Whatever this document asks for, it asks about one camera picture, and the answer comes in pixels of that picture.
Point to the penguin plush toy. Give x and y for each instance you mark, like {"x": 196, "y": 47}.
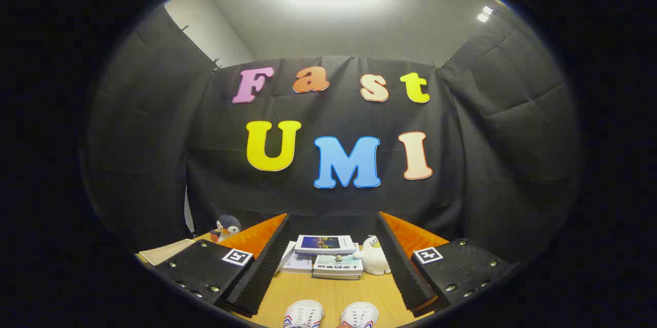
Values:
{"x": 226, "y": 228}

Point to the grey book under teal book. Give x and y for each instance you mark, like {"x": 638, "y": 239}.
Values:
{"x": 336, "y": 277}

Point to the white duck plush toy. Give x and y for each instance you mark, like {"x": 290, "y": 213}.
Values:
{"x": 374, "y": 258}

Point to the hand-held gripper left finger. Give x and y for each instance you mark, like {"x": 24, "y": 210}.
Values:
{"x": 262, "y": 271}

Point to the white text-covered book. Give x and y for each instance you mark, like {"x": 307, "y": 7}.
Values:
{"x": 296, "y": 262}

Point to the white canvas shoe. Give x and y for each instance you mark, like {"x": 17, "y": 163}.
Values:
{"x": 303, "y": 314}
{"x": 359, "y": 314}

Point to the beige fabric storage box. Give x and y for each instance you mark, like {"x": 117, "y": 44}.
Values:
{"x": 167, "y": 251}

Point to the book with blue cover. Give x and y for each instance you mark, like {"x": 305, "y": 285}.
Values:
{"x": 324, "y": 243}

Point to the thick book with teal cover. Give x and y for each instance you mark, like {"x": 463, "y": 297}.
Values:
{"x": 337, "y": 265}

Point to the small ceiling light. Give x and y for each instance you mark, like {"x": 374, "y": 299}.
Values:
{"x": 484, "y": 14}

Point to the black backdrop cloth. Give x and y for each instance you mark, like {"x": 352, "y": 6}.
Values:
{"x": 333, "y": 112}

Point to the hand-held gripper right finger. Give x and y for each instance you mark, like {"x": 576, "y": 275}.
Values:
{"x": 405, "y": 271}

